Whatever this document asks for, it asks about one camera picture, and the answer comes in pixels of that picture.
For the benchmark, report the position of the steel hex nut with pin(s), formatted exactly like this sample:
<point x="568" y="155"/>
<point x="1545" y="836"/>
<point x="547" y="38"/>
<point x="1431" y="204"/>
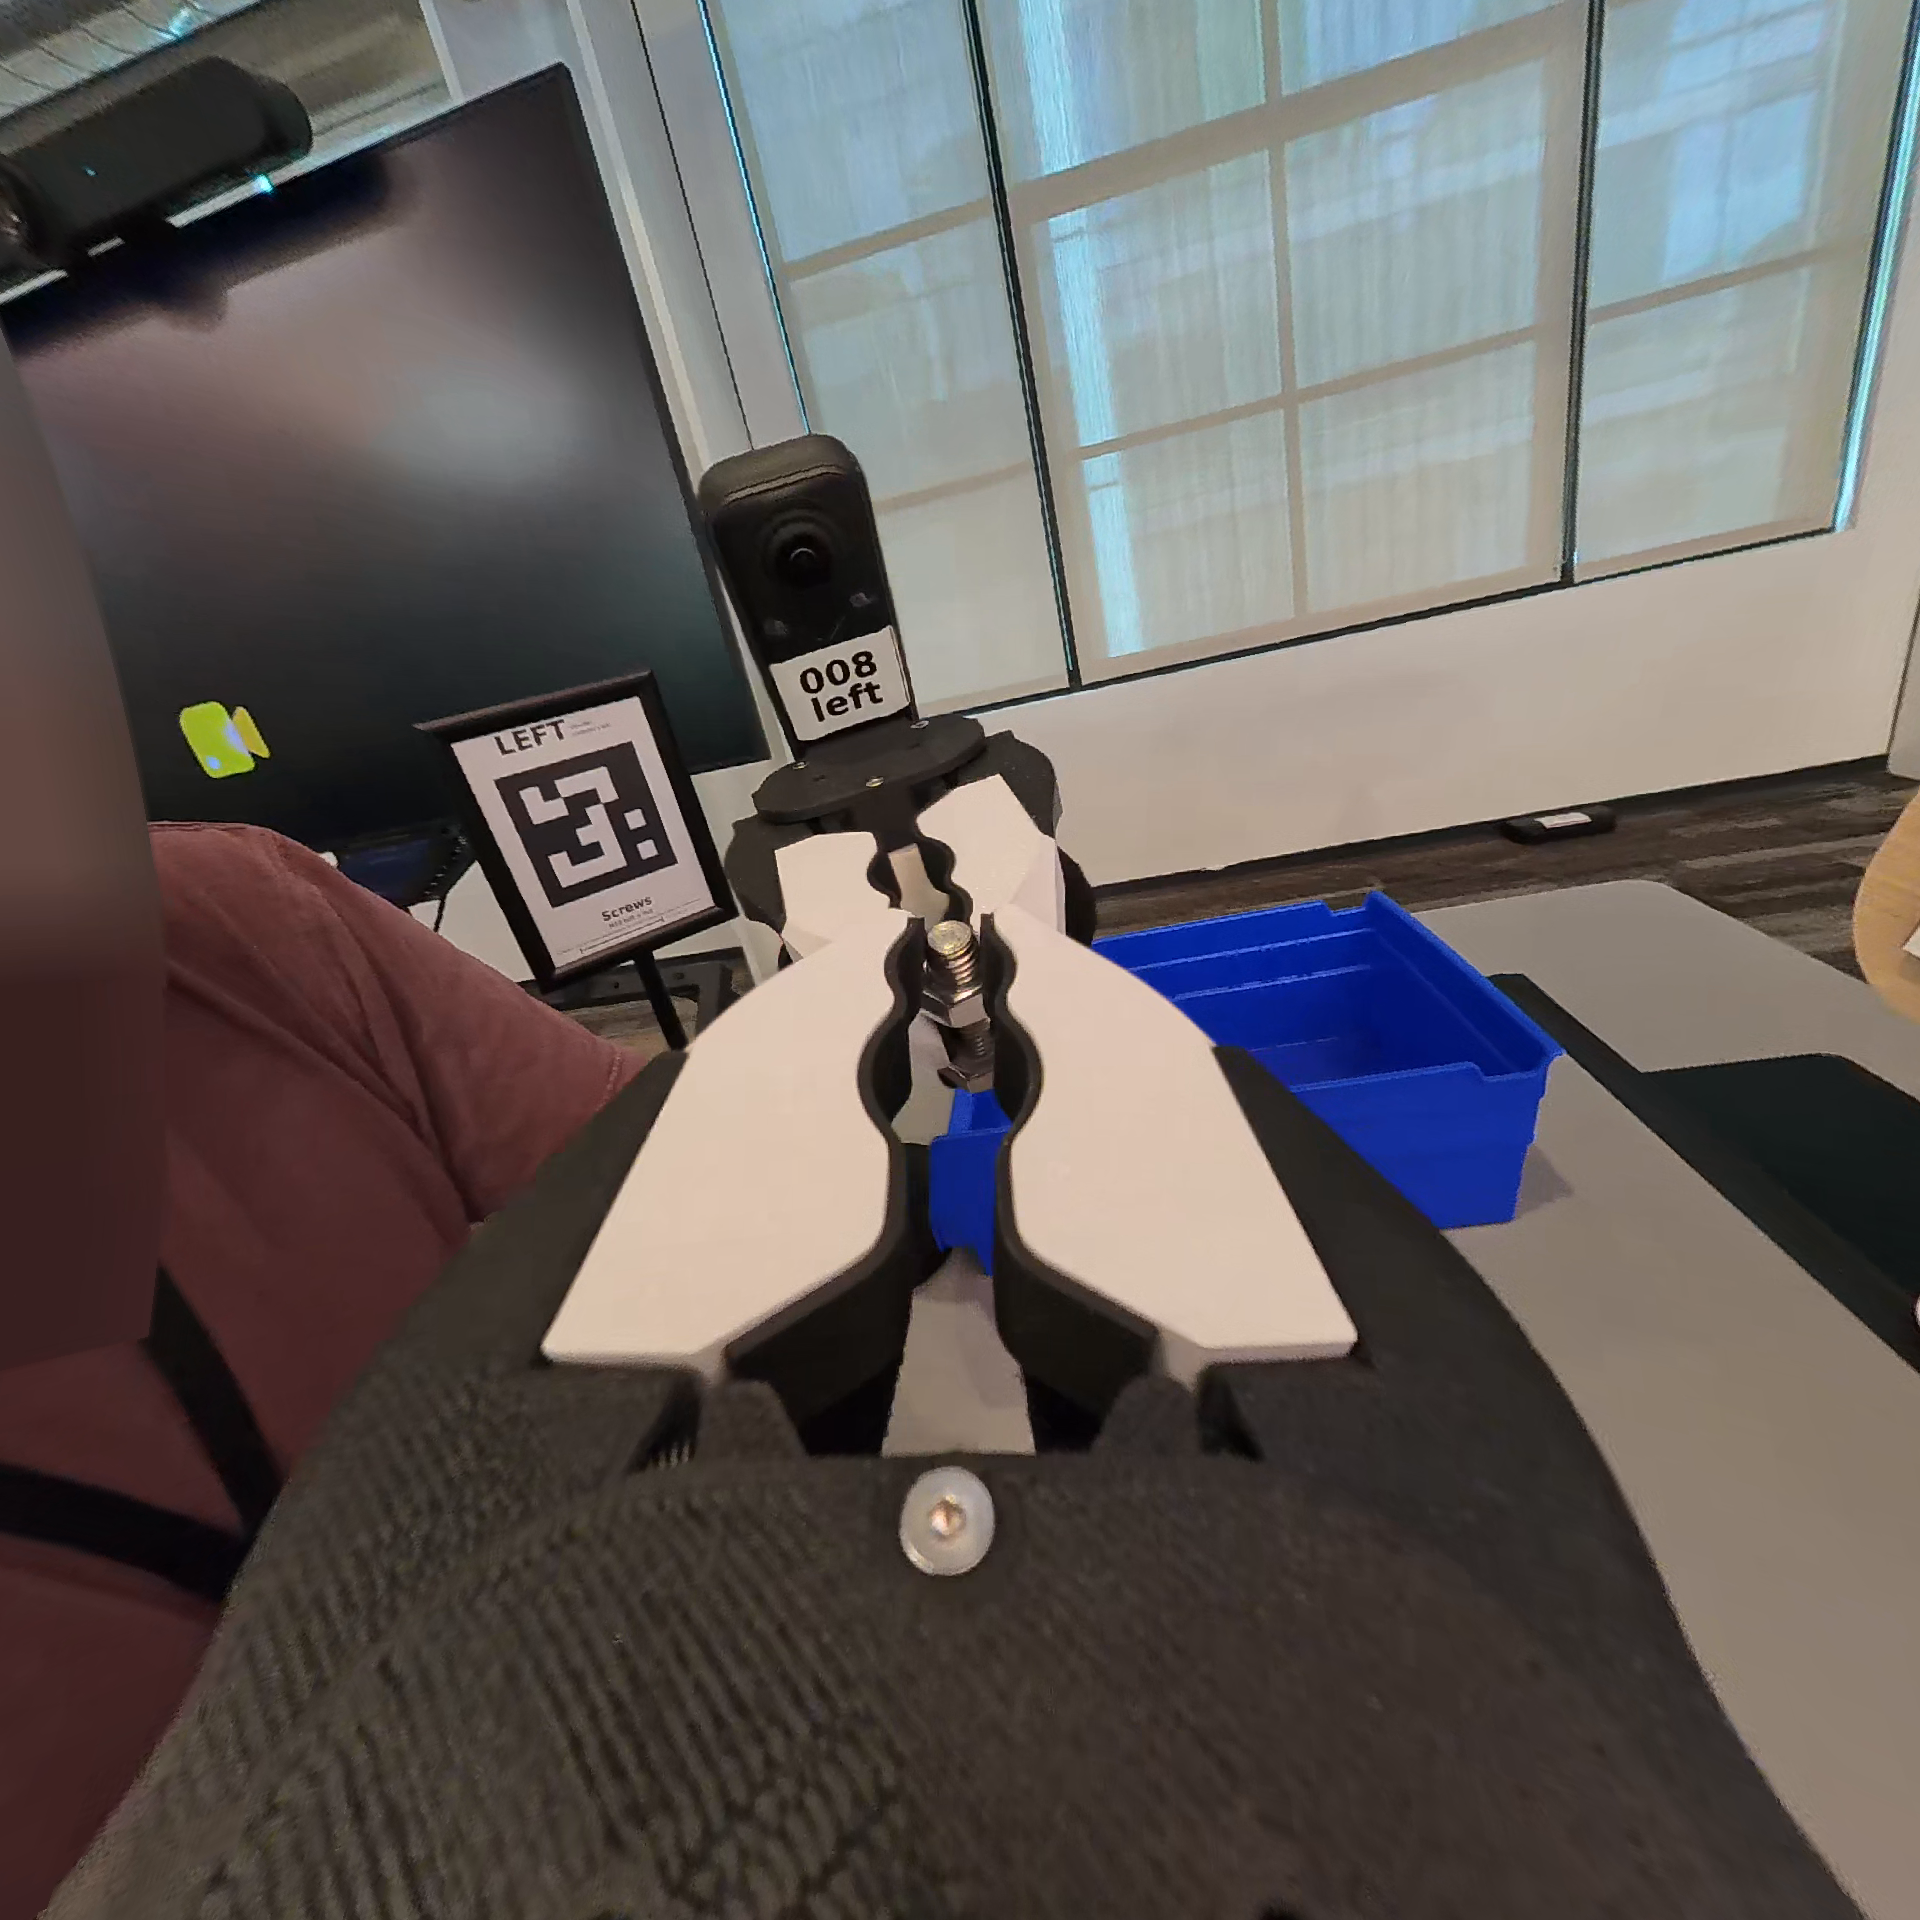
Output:
<point x="961" y="995"/>

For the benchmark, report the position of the black easel stand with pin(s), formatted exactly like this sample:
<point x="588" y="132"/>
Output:
<point x="660" y="1004"/>

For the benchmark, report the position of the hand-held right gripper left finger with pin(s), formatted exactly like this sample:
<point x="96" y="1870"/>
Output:
<point x="737" y="1187"/>

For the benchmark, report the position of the white framed window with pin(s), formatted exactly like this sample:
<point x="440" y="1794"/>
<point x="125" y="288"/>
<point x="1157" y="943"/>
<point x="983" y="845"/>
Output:
<point x="1350" y="301"/>

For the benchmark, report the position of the large black wall screen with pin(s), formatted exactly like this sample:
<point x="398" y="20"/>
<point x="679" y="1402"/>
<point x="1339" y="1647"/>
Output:
<point x="374" y="450"/>

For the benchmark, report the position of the small black floor device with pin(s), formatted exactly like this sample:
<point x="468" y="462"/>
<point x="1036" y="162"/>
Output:
<point x="1560" y="824"/>

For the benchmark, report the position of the blue plastic bin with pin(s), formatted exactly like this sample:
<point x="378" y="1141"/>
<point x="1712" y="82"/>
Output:
<point x="1350" y="1049"/>

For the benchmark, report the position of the black framed tag sign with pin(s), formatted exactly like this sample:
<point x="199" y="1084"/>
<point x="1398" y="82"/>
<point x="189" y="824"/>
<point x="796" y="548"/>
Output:
<point x="588" y="824"/>

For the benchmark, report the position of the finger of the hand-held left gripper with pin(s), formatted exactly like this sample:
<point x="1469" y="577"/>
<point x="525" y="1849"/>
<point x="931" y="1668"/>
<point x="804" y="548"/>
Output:
<point x="833" y="898"/>
<point x="1006" y="846"/>

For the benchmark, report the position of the steel hex bolt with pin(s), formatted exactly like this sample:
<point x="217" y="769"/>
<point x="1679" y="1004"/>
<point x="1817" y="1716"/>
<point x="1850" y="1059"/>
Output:
<point x="957" y="943"/>

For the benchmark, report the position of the black video conference bar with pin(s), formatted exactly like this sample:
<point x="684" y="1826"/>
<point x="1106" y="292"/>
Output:
<point x="150" y="152"/>

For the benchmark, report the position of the wooden backing board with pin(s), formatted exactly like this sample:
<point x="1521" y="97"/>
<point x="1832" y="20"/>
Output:
<point x="1891" y="898"/>

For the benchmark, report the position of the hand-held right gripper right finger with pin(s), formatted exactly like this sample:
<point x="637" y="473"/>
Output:
<point x="1172" y="1187"/>

